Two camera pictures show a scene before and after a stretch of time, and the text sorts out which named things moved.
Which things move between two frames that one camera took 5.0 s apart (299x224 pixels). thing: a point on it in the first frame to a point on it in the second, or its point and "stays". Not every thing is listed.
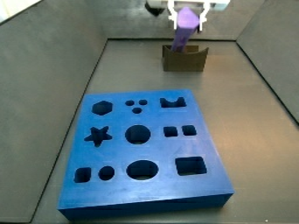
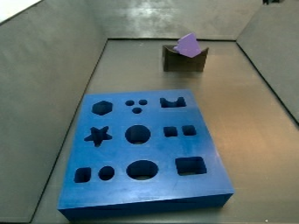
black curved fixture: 188,61 stays
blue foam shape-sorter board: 144,160 stays
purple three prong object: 187,24 to 187,45
